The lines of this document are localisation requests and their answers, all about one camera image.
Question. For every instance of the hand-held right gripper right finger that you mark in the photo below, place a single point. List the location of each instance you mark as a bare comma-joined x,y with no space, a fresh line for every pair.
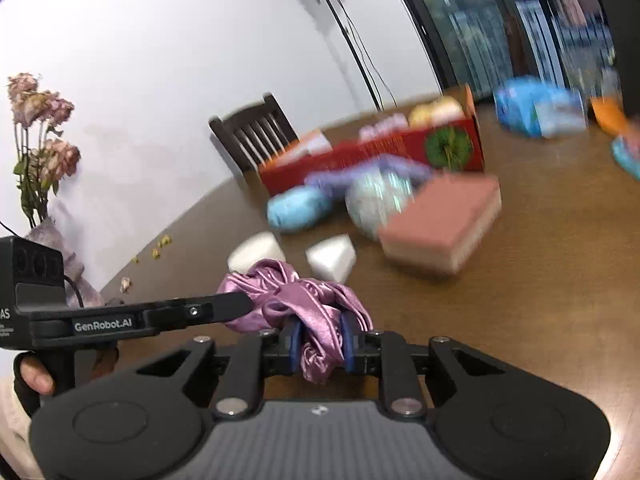
348,344

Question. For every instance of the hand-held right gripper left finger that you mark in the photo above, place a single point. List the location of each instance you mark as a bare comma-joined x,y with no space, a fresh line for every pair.
295,344

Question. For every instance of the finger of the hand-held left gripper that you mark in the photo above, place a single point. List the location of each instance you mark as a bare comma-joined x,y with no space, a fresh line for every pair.
210,309

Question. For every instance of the purple satin scrunchie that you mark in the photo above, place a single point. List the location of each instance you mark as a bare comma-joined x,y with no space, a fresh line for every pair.
310,305

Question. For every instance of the white block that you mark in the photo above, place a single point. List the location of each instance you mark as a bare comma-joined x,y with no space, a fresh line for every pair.
257,254

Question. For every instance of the white round sponge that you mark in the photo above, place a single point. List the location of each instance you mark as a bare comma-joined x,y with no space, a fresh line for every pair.
332,258

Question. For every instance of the blue tissue pack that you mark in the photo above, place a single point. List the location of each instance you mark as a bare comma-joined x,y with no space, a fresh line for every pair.
299,208

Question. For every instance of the white mesh bath puff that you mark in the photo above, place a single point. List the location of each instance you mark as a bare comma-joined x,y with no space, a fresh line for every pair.
375,205

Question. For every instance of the pink layered sponge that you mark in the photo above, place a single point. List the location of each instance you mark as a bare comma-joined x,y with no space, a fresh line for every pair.
440,225

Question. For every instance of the red cardboard box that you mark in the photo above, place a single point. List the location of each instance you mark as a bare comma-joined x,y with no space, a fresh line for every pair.
370,155

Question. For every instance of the yellow plush toy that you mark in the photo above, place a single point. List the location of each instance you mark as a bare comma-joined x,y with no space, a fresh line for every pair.
435,111

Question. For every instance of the person's left forearm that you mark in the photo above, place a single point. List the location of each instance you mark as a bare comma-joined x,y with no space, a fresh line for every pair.
15,435

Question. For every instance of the person's left hand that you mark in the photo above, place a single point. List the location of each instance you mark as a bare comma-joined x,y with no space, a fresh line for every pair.
37,375

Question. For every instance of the pink textured ceramic vase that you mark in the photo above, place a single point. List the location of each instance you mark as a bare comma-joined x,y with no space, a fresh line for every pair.
60,260

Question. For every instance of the yellow petal scraps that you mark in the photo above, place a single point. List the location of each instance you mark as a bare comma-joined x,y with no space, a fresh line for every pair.
160,247

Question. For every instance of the dried pink rose bouquet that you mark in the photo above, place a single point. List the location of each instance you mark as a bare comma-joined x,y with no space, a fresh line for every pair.
45,110

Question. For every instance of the dark wooden slatted chair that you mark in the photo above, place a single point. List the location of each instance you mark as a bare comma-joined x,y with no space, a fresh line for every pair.
255,130

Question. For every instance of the blue wet wipes pack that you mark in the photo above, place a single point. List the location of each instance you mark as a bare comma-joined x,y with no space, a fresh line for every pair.
535,105

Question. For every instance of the studio light on stand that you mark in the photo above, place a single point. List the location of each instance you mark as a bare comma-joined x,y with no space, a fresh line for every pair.
350,35

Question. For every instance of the small blue packet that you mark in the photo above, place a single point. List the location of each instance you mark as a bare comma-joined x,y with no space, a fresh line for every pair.
627,157

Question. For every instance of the orange paper envelope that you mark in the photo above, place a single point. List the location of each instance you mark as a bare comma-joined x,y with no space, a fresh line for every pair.
607,116

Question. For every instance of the black framed glass door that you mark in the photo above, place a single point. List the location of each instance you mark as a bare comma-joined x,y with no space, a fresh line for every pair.
475,20

